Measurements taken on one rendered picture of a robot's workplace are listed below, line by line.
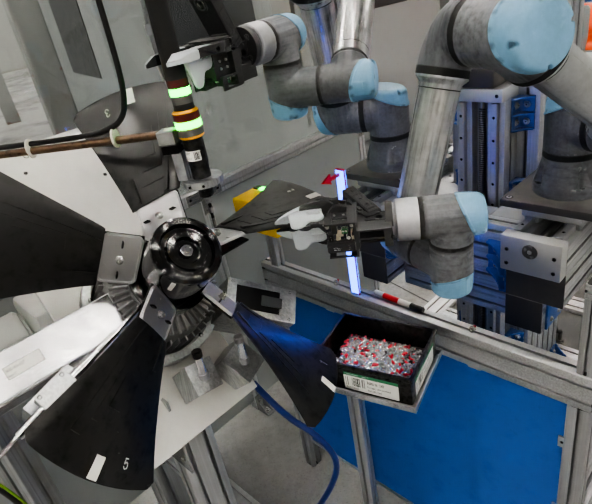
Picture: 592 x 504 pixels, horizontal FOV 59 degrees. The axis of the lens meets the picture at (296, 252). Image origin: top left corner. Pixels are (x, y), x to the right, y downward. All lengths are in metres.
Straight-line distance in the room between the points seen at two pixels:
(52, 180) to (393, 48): 4.36
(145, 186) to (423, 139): 0.51
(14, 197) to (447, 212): 0.67
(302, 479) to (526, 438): 0.97
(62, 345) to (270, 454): 1.32
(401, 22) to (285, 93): 4.29
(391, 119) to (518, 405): 0.79
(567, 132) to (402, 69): 4.16
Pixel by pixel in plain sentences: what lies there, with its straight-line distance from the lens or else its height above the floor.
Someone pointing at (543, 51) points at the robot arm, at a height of 1.43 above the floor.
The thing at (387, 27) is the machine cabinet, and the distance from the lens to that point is 5.21.
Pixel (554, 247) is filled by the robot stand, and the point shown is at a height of 0.99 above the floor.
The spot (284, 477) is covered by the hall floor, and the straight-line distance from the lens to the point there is 2.07.
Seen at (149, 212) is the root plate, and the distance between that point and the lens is 0.97.
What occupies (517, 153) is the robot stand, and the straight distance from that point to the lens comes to 1.56.
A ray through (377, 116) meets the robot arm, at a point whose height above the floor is 1.20.
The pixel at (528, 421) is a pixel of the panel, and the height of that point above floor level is 0.67.
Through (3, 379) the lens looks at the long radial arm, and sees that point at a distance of 0.95.
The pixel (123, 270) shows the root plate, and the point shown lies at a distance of 0.92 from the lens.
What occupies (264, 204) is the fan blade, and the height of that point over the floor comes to 1.19.
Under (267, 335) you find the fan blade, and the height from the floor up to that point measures 1.05.
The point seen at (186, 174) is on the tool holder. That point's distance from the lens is 0.92.
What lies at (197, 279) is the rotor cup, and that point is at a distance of 0.85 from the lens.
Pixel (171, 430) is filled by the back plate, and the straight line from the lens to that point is 1.08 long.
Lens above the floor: 1.59
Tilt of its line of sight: 28 degrees down
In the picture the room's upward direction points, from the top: 11 degrees counter-clockwise
